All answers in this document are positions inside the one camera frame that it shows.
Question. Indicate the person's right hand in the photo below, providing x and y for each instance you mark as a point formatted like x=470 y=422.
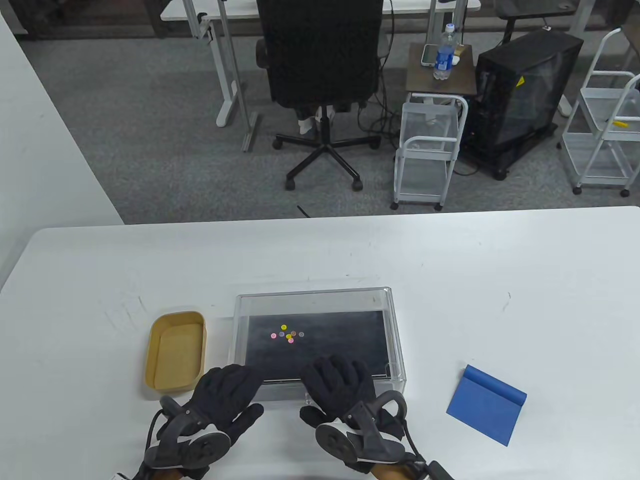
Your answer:
x=340 y=380

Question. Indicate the person's left hand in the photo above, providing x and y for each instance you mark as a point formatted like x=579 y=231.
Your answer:
x=225 y=390

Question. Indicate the tan bento box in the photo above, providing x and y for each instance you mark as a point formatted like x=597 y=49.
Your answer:
x=175 y=350

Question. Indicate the clear drawer organizer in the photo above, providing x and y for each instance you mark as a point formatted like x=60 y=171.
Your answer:
x=396 y=345

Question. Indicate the group of colourful buttons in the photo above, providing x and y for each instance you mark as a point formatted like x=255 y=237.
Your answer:
x=289 y=336

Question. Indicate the blue scraper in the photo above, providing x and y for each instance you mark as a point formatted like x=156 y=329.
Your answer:
x=487 y=405

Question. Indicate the person's left forearm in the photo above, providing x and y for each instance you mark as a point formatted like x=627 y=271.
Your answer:
x=165 y=474

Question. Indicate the person's right forearm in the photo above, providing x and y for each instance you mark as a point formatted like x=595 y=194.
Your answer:
x=385 y=473

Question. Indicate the black drawer liner mat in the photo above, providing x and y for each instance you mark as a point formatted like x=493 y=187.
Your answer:
x=345 y=335

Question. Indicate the black right wrist sensor box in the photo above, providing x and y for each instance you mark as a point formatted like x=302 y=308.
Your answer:
x=440 y=471

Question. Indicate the black right hand controller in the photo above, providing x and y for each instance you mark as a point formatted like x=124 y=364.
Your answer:
x=335 y=440

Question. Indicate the black hand controller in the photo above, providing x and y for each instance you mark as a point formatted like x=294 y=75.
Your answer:
x=335 y=440
x=202 y=447

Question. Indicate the black left hand controller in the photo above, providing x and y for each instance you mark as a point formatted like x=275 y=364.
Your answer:
x=202 y=447

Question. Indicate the white cart with brown top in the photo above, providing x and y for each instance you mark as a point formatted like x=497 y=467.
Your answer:
x=425 y=150

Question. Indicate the black office chair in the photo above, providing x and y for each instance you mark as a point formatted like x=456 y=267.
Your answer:
x=320 y=50

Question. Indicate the black computer tower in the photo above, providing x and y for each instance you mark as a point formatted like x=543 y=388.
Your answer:
x=520 y=95

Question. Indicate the smartphone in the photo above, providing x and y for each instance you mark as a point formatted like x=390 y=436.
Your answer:
x=429 y=55

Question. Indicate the clear water bottle blue label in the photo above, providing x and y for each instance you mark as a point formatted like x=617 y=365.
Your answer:
x=444 y=55

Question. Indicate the white desk with metal legs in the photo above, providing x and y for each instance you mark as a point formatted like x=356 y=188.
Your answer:
x=175 y=12

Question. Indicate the black desk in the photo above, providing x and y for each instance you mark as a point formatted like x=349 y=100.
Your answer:
x=525 y=6

